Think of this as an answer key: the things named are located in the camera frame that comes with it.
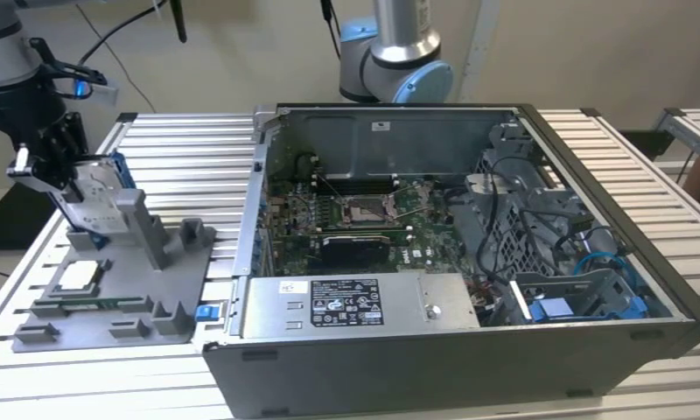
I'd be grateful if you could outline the hard disk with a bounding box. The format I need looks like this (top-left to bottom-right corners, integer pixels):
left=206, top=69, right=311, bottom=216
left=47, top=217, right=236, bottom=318
left=63, top=150, right=140, bottom=251

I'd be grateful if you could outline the grey disk bay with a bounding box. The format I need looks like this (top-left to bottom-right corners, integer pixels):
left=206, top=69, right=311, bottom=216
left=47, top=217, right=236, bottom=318
left=510, top=269, right=650, bottom=326

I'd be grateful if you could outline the black stand with base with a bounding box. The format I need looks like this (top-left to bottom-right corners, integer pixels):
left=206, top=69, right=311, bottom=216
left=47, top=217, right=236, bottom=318
left=0, top=183, right=62, bottom=250

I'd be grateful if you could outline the black upright rod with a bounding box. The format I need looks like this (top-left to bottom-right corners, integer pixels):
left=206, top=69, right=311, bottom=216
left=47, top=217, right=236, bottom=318
left=171, top=0, right=190, bottom=44

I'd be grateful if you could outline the silver CPU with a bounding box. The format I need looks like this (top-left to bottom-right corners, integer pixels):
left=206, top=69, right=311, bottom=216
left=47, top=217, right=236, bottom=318
left=58, top=261, right=106, bottom=291

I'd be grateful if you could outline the grey parts rack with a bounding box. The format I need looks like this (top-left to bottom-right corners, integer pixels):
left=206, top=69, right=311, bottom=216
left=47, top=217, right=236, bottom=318
left=11, top=188, right=219, bottom=358

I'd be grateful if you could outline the thin locking lever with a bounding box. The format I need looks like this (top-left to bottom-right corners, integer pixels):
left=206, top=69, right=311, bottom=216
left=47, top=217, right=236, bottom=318
left=319, top=173, right=351, bottom=203

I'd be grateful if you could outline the black RAM slot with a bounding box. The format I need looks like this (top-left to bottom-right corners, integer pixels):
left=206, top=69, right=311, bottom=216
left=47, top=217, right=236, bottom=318
left=314, top=172, right=403, bottom=194

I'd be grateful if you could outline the silver power supply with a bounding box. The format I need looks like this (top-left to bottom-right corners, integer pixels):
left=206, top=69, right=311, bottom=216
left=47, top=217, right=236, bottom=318
left=242, top=273, right=482, bottom=340

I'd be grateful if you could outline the CPU socket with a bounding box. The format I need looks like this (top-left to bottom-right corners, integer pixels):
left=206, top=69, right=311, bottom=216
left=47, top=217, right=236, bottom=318
left=338, top=194, right=402, bottom=228

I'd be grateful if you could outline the green motherboard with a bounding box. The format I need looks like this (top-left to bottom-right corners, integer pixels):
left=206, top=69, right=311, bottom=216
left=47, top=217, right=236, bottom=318
left=266, top=174, right=481, bottom=281

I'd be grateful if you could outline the open black PC case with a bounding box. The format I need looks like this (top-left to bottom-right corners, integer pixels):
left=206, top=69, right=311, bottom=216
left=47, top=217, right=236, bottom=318
left=200, top=101, right=700, bottom=419

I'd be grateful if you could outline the grey perforated drive cage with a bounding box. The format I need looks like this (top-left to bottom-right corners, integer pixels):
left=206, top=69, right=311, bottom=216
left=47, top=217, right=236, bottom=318
left=449, top=148, right=591, bottom=281

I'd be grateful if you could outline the blue carrier in bay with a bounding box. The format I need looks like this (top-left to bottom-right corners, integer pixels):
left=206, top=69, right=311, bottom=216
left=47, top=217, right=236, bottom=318
left=527, top=299, right=575, bottom=321

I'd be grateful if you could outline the black box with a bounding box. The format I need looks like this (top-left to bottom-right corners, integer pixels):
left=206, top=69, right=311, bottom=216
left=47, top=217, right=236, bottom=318
left=618, top=129, right=678, bottom=162

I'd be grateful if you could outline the black camera bracket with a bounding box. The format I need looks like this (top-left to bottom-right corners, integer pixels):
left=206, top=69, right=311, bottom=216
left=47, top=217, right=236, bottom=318
left=28, top=37, right=122, bottom=104

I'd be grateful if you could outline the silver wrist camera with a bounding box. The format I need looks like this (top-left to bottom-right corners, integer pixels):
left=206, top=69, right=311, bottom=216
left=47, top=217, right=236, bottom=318
left=6, top=143, right=80, bottom=205

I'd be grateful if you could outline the thin grey wall wire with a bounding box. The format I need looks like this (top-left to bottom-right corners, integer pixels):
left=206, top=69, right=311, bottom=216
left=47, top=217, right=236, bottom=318
left=122, top=69, right=158, bottom=114

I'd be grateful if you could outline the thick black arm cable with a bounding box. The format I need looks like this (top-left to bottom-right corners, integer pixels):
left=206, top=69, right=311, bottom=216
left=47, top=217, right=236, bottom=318
left=79, top=0, right=172, bottom=67

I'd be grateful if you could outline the thin black hanging cable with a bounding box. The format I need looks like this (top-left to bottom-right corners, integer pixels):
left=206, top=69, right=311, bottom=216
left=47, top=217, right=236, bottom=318
left=319, top=0, right=345, bottom=59

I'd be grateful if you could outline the black wire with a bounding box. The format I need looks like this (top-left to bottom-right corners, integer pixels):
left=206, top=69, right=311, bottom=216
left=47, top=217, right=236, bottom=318
left=475, top=157, right=538, bottom=281

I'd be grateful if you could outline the blue wire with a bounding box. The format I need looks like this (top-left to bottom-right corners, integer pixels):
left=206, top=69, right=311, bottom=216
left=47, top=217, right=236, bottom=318
left=577, top=250, right=637, bottom=286

